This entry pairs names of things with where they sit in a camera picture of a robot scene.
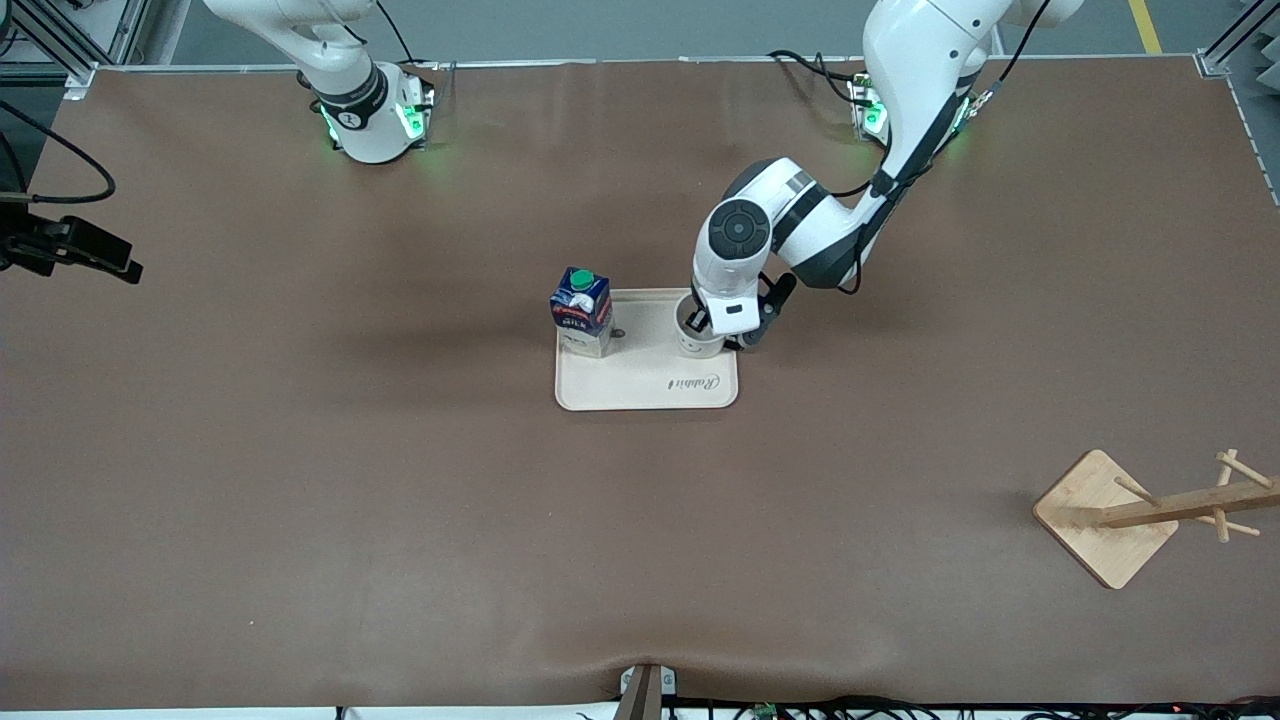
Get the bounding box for brown table cover mat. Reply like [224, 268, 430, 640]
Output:
[0, 58, 1280, 713]

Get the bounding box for cream rabbit print tray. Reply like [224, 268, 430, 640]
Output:
[554, 288, 741, 412]

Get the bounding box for aluminium frame profile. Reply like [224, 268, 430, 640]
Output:
[1197, 0, 1280, 93]
[0, 0, 153, 101]

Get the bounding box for blue milk carton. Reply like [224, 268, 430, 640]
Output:
[549, 266, 614, 359]

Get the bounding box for black left arm base cables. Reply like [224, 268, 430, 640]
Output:
[768, 48, 873, 109]

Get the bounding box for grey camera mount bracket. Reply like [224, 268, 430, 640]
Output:
[612, 663, 678, 720]

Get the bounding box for wooden mug rack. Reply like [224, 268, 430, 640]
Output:
[1032, 449, 1280, 590]

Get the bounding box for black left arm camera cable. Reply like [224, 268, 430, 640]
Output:
[828, 0, 1053, 297]

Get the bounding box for black right arm base cable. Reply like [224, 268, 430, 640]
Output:
[372, 0, 443, 71]

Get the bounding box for white smiley mug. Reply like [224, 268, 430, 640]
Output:
[676, 291, 753, 359]

